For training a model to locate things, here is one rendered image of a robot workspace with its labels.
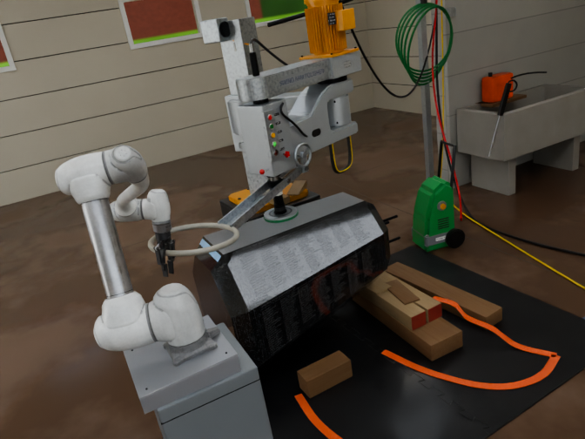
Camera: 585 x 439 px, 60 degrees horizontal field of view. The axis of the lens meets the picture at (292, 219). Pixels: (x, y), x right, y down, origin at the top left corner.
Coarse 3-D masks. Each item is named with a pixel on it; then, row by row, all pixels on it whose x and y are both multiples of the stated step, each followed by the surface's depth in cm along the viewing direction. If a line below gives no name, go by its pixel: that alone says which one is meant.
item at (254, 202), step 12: (300, 168) 320; (288, 180) 313; (252, 192) 310; (264, 192) 316; (276, 192) 308; (240, 204) 304; (252, 204) 307; (264, 204) 302; (228, 216) 298; (240, 216) 291
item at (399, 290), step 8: (376, 280) 353; (392, 280) 351; (368, 288) 345; (376, 288) 344; (384, 288) 342; (392, 288) 341; (400, 288) 340; (400, 296) 331; (408, 296) 329; (416, 296) 328
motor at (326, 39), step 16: (304, 0) 318; (320, 0) 309; (336, 0) 314; (320, 16) 314; (336, 16) 314; (352, 16) 317; (320, 32) 319; (336, 32) 317; (320, 48) 323; (336, 48) 322
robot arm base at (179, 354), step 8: (208, 328) 208; (216, 328) 208; (208, 336) 205; (168, 344) 200; (192, 344) 197; (200, 344) 199; (208, 344) 200; (216, 344) 201; (168, 352) 203; (176, 352) 198; (184, 352) 197; (192, 352) 197; (200, 352) 198; (176, 360) 195; (184, 360) 196
